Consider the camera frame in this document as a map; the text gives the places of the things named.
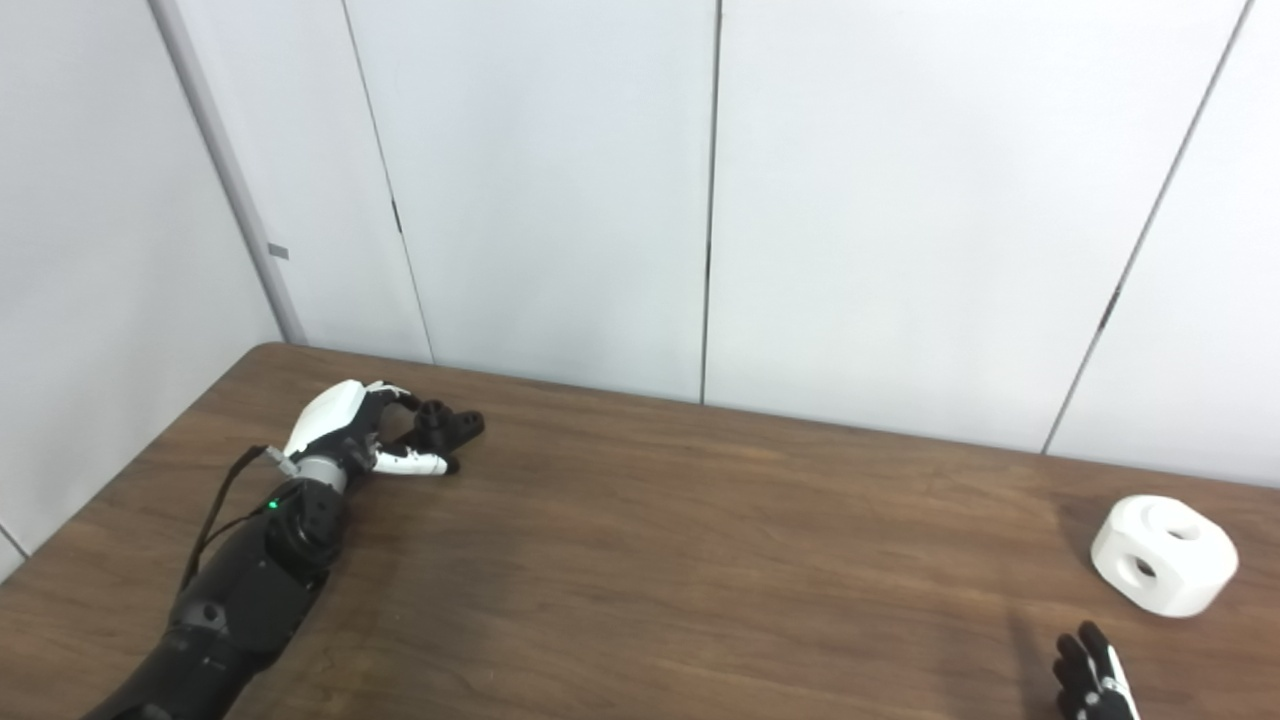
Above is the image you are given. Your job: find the grey wall corner post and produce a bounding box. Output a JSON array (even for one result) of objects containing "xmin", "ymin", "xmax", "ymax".
[{"xmin": 148, "ymin": 0, "xmax": 307, "ymax": 347}]

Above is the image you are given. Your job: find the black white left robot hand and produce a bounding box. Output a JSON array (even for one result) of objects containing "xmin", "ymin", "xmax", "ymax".
[{"xmin": 283, "ymin": 379, "xmax": 461, "ymax": 479}]

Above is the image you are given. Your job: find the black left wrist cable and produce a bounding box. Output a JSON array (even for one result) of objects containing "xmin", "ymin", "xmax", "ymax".
[{"xmin": 180, "ymin": 445, "xmax": 301, "ymax": 593}]

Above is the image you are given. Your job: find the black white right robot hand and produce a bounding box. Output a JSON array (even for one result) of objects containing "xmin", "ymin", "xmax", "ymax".
[{"xmin": 1052, "ymin": 621, "xmax": 1142, "ymax": 720}]

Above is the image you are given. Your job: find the round white plastic piece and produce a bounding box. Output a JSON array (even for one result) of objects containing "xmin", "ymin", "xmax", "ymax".
[{"xmin": 1090, "ymin": 494, "xmax": 1239, "ymax": 618}]

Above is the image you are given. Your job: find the black flanged holder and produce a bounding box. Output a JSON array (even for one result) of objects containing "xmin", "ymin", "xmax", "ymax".
[{"xmin": 405, "ymin": 400, "xmax": 486, "ymax": 463}]

